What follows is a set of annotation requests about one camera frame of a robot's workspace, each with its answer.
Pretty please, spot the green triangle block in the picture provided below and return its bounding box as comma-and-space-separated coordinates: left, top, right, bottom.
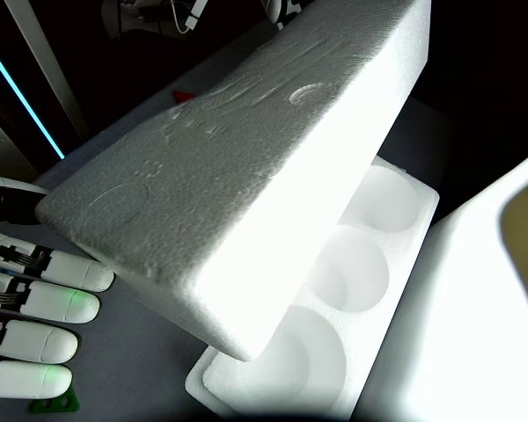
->
29, 385, 79, 415

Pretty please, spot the large white rounded shell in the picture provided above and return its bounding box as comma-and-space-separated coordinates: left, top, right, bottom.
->
351, 144, 528, 422

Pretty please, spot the cyan light strip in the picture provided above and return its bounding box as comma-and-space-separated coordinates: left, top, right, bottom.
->
0, 33, 66, 160

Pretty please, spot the white styrofoam lid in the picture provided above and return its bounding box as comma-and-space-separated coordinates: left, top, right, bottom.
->
34, 0, 432, 364

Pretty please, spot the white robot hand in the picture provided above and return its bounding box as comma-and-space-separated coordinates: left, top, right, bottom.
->
0, 174, 116, 402
261, 0, 304, 30

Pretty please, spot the grey table cloth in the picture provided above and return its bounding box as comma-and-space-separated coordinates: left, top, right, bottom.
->
0, 43, 450, 422

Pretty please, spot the white styrofoam box base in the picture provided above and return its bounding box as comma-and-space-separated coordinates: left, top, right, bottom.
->
184, 164, 441, 418

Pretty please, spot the white upright post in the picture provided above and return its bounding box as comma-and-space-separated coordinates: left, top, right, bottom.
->
4, 0, 89, 137

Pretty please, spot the white cable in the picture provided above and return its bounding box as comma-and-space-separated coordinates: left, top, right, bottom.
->
170, 0, 209, 34

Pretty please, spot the white curved stand base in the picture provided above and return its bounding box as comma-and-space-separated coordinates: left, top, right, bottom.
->
100, 0, 172, 39

